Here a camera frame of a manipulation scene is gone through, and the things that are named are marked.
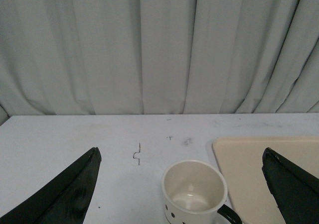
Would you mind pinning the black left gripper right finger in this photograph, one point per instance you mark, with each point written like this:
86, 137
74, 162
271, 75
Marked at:
295, 190

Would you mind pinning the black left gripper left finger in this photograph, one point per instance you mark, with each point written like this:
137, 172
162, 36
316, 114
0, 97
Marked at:
65, 199

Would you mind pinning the white polka dot mug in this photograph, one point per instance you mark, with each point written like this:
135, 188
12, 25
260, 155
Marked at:
195, 192

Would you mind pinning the grey curtain backdrop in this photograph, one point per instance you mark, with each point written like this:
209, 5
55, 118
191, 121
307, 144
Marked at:
158, 56

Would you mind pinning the beige square plate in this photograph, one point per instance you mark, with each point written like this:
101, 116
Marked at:
240, 162

